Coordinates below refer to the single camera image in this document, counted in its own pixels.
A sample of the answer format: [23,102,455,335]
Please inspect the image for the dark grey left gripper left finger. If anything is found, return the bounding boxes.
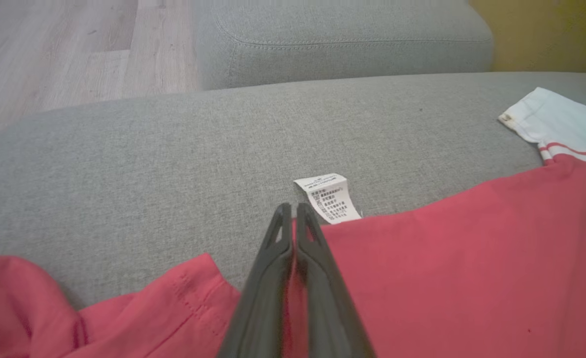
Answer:
[217,203,293,358]

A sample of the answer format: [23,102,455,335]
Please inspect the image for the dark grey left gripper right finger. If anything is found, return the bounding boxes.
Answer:
[293,202,377,358]

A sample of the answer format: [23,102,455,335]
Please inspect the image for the red white striped jersey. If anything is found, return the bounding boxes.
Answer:
[281,87,586,358]

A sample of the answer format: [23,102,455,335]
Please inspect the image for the red shorts with white band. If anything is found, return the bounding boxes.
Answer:
[0,253,242,358]

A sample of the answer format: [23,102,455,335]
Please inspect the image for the grey fabric sofa seat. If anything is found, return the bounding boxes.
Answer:
[0,72,586,310]

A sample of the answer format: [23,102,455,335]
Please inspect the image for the grey sofa back cushion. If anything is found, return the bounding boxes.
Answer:
[194,0,494,91]

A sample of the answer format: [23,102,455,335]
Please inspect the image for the yellow cushion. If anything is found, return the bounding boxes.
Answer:
[470,0,586,74]

